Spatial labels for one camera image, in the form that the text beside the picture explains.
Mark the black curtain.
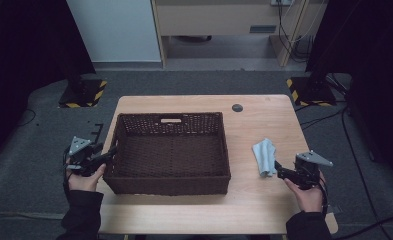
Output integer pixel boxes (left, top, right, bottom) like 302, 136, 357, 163
305, 0, 393, 188
0, 0, 97, 168

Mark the person's right hand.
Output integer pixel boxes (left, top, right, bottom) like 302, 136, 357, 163
283, 179, 325, 213

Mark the white panel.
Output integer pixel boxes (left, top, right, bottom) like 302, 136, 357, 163
66, 0, 162, 63

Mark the light blue cloth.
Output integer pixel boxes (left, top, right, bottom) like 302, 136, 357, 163
252, 138, 278, 178

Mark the thin black floor cable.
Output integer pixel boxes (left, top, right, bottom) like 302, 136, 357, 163
17, 108, 37, 128

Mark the bundle of hanging cables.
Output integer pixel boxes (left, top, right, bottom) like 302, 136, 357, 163
276, 0, 316, 64

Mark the right hand-held gripper cable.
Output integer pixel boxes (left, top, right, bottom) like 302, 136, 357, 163
318, 176, 330, 218

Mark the striped black stand base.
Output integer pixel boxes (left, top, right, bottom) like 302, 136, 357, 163
57, 78, 108, 109
286, 76, 338, 108

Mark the person's left hand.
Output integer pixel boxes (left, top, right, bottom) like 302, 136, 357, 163
66, 164, 107, 193

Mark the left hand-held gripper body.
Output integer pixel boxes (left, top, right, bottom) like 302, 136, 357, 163
65, 135, 100, 178

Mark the brown woven basket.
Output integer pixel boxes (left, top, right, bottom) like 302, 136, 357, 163
102, 111, 232, 196

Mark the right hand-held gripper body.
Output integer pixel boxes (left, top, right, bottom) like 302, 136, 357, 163
293, 150, 334, 190

